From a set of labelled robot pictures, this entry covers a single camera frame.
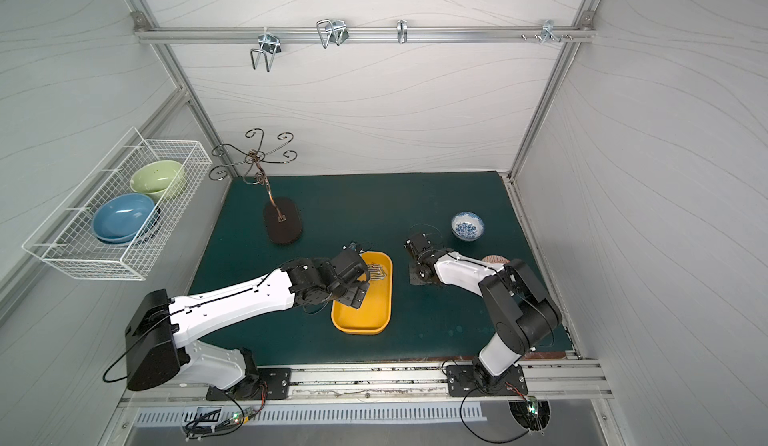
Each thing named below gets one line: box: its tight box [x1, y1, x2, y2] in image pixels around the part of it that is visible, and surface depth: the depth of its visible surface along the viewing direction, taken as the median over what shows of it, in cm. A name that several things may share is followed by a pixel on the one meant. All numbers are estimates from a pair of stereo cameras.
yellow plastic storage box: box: [330, 251, 393, 335], surface depth 85 cm
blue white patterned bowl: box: [451, 211, 485, 242], surface depth 105 cm
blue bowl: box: [92, 193, 155, 244], surface depth 64 cm
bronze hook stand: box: [208, 127, 303, 245], surface depth 90 cm
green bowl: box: [130, 160, 186, 202], surface depth 73 cm
